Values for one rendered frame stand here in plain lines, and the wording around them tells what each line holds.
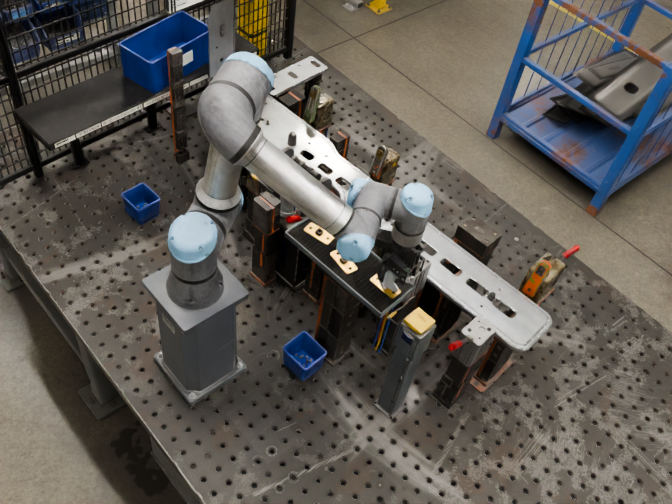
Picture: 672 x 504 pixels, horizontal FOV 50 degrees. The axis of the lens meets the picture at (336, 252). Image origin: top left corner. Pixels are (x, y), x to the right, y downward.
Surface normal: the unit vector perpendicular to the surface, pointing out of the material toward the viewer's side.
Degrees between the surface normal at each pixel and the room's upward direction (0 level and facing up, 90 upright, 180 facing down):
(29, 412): 0
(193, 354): 90
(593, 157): 0
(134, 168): 0
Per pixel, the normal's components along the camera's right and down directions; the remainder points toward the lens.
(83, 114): 0.11, -0.64
